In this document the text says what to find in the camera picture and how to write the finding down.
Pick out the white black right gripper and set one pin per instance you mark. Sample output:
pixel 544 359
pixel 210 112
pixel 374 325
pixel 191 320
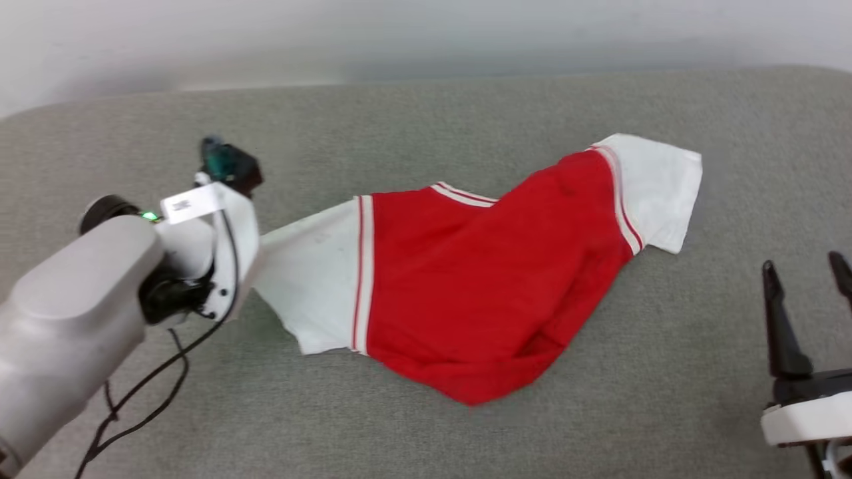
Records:
pixel 809 416

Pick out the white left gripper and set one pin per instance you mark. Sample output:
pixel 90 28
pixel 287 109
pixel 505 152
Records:
pixel 241 233

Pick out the red and white jersey shirt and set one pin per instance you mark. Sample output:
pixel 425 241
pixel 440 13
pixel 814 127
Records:
pixel 479 286

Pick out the grey fabric sofa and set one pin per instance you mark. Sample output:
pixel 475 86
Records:
pixel 466 113

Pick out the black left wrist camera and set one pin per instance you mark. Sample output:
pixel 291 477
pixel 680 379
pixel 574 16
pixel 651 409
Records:
pixel 231 166

